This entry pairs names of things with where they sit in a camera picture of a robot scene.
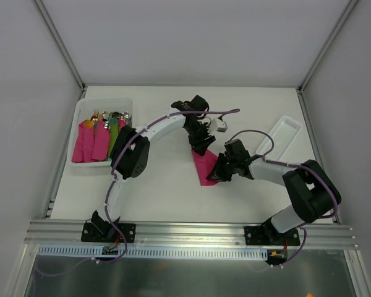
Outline pink paper napkin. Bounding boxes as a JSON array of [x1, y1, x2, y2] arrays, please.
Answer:
[[191, 150, 218, 186]]

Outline small white perforated tray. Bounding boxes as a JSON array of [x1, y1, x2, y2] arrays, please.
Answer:
[[267, 116, 302, 161]]

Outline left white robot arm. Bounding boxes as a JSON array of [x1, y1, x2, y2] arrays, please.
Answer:
[[83, 95, 215, 242]]

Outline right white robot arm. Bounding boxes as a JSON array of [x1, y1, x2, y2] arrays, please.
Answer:
[[207, 139, 342, 245]]

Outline pink rolled napkin right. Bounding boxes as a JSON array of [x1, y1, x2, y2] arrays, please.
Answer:
[[118, 118, 132, 131]]

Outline pink rolled napkin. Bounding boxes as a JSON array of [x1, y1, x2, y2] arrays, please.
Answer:
[[71, 122, 84, 163], [118, 118, 132, 131], [83, 121, 110, 163]]

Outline green rolled napkin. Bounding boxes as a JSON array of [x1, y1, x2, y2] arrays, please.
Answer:
[[108, 118, 119, 158]]

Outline pink rolled napkin far left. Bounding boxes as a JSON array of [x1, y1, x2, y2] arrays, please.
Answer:
[[71, 122, 84, 163]]

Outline orange round spoon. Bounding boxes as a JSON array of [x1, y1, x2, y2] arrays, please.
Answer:
[[83, 120, 94, 129]]

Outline large white plastic basket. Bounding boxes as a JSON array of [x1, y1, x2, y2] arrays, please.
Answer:
[[67, 98, 133, 168]]

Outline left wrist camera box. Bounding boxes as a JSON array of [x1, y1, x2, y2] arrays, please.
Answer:
[[210, 118, 228, 133]]

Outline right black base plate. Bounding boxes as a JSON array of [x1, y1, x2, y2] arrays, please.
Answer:
[[243, 226, 301, 246]]

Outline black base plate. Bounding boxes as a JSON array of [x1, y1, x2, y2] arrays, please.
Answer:
[[243, 226, 301, 246], [80, 223, 137, 243]]

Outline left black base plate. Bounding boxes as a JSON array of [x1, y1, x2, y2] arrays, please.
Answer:
[[80, 223, 137, 243]]

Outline left aluminium frame post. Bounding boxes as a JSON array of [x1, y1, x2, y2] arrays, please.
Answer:
[[32, 0, 86, 90]]

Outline aluminium frame post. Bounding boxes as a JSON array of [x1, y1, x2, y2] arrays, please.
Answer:
[[32, 0, 86, 90], [298, 0, 360, 94]]

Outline aluminium mounting rail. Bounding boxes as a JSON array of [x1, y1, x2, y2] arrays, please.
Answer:
[[24, 219, 359, 250]]

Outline white slotted cable duct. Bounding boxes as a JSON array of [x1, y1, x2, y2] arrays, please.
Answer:
[[38, 244, 268, 261]]

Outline right aluminium frame post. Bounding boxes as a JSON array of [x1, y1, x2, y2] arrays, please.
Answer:
[[298, 0, 360, 94]]

